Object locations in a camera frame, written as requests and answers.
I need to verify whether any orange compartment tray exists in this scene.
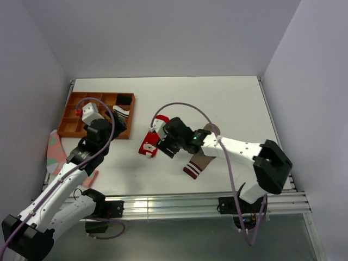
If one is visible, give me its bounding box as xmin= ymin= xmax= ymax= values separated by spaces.
xmin=58 ymin=92 xmax=135 ymax=139

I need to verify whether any pink patterned sock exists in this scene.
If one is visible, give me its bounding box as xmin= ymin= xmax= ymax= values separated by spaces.
xmin=45 ymin=129 xmax=99 ymax=188

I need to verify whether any aluminium frame rail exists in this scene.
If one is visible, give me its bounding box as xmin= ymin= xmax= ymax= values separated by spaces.
xmin=105 ymin=191 xmax=311 ymax=220

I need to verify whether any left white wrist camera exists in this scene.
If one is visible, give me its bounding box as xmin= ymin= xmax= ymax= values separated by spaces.
xmin=75 ymin=102 xmax=103 ymax=126

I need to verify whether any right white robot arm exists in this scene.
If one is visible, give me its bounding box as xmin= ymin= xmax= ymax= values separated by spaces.
xmin=149 ymin=117 xmax=293 ymax=212

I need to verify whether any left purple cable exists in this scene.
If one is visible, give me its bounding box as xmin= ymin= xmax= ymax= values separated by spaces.
xmin=0 ymin=98 xmax=126 ymax=253

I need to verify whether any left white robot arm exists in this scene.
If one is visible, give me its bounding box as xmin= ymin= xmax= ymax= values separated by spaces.
xmin=2 ymin=112 xmax=127 ymax=260

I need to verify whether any red christmas sock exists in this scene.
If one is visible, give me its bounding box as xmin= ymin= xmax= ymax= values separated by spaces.
xmin=138 ymin=115 xmax=169 ymax=158

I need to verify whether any brown striped sock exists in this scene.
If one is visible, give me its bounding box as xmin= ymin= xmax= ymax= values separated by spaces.
xmin=183 ymin=123 xmax=221 ymax=180

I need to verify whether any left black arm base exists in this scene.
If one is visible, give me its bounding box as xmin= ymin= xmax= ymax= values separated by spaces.
xmin=87 ymin=200 xmax=124 ymax=219

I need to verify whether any white black rolled sock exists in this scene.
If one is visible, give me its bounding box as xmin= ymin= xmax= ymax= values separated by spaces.
xmin=113 ymin=105 xmax=129 ymax=119

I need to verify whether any purple cable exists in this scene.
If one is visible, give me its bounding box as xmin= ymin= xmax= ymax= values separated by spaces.
xmin=148 ymin=102 xmax=269 ymax=247
xmin=0 ymin=98 xmax=126 ymax=253

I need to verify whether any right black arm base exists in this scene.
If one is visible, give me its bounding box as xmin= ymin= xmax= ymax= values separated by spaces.
xmin=216 ymin=196 xmax=262 ymax=215

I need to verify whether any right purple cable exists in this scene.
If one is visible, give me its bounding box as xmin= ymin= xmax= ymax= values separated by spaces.
xmin=148 ymin=102 xmax=269 ymax=247

